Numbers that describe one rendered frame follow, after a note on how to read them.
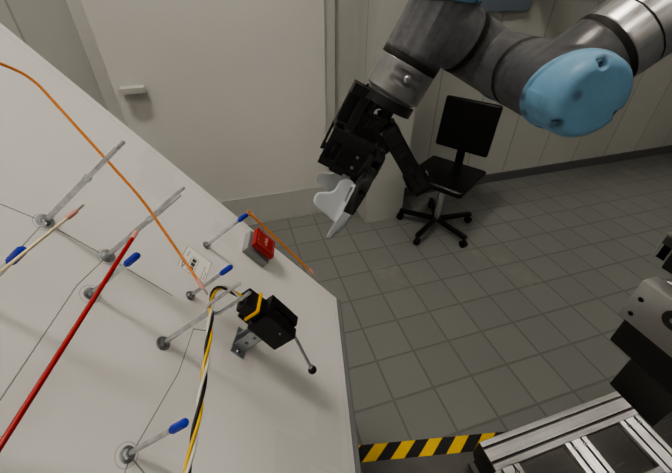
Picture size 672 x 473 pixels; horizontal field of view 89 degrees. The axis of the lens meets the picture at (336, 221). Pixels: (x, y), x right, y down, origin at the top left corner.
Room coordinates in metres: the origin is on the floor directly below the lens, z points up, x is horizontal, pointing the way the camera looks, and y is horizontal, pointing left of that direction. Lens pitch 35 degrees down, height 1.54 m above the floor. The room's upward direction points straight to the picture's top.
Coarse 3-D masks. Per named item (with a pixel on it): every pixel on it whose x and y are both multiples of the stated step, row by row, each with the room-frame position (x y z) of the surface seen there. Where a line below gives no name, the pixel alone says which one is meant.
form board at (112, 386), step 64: (0, 128) 0.39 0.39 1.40; (64, 128) 0.46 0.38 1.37; (128, 128) 0.57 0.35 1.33; (0, 192) 0.31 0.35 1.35; (64, 192) 0.36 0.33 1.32; (128, 192) 0.44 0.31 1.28; (192, 192) 0.55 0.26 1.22; (0, 256) 0.25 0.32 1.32; (64, 256) 0.29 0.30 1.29; (128, 256) 0.34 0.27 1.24; (0, 320) 0.20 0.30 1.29; (64, 320) 0.22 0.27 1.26; (128, 320) 0.26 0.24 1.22; (320, 320) 0.49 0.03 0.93; (0, 384) 0.15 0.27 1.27; (64, 384) 0.17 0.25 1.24; (128, 384) 0.19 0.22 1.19; (192, 384) 0.23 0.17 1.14; (256, 384) 0.27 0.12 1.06; (320, 384) 0.34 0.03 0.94; (64, 448) 0.12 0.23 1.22; (256, 448) 0.19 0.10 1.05; (320, 448) 0.23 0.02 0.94
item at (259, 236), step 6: (258, 228) 0.55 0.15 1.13; (258, 234) 0.53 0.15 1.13; (264, 234) 0.55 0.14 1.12; (252, 240) 0.52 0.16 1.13; (258, 240) 0.52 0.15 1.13; (264, 240) 0.53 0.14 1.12; (270, 240) 0.55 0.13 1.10; (258, 246) 0.50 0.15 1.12; (264, 246) 0.51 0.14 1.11; (270, 246) 0.53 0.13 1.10; (264, 252) 0.51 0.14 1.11; (270, 252) 0.51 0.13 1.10; (270, 258) 0.51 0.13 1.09
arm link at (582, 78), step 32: (608, 0) 0.37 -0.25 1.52; (640, 0) 0.35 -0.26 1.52; (576, 32) 0.36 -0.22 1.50; (608, 32) 0.34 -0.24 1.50; (640, 32) 0.33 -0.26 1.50; (512, 64) 0.38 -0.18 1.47; (544, 64) 0.34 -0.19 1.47; (576, 64) 0.31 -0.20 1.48; (608, 64) 0.31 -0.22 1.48; (640, 64) 0.33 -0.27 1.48; (512, 96) 0.36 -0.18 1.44; (544, 96) 0.32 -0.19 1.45; (576, 96) 0.30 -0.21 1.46; (608, 96) 0.31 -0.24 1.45; (544, 128) 0.33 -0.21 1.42; (576, 128) 0.30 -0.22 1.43
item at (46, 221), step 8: (120, 144) 0.33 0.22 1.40; (112, 152) 0.31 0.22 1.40; (104, 160) 0.31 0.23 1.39; (96, 168) 0.31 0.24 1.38; (88, 176) 0.31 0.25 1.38; (80, 184) 0.31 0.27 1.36; (72, 192) 0.31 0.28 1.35; (64, 200) 0.31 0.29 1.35; (56, 208) 0.31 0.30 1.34; (40, 216) 0.31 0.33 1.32; (48, 216) 0.31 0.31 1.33; (40, 224) 0.30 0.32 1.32; (48, 224) 0.31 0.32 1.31
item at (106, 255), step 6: (180, 192) 0.33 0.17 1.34; (174, 198) 0.32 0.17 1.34; (162, 204) 0.33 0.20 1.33; (168, 204) 0.32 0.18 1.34; (156, 210) 0.33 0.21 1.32; (162, 210) 0.32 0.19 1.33; (150, 216) 0.32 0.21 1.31; (156, 216) 0.31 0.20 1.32; (144, 222) 0.32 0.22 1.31; (150, 222) 0.32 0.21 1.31; (126, 240) 0.32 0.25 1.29; (114, 246) 0.32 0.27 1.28; (120, 246) 0.32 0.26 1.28; (102, 252) 0.32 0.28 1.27; (108, 252) 0.32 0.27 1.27; (114, 252) 0.32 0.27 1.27; (102, 258) 0.31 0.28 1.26; (108, 258) 0.31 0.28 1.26; (114, 258) 0.32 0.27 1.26
